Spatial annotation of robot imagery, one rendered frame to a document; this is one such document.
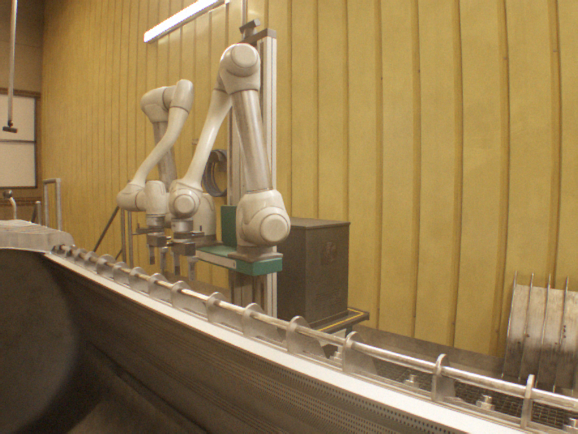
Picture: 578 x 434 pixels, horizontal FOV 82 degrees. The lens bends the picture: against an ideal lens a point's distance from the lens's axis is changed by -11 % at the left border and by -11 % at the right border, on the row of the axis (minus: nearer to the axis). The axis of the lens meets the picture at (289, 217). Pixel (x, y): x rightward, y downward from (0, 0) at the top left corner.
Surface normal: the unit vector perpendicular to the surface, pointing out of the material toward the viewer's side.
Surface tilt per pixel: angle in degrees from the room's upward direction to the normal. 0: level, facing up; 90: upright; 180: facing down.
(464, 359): 90
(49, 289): 100
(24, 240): 90
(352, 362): 90
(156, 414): 76
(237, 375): 62
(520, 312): 70
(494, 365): 90
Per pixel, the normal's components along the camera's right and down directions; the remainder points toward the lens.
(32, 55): 0.76, 0.05
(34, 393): 0.54, -0.24
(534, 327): -0.63, -0.21
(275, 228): 0.33, 0.18
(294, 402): -0.58, -0.41
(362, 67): -0.65, 0.06
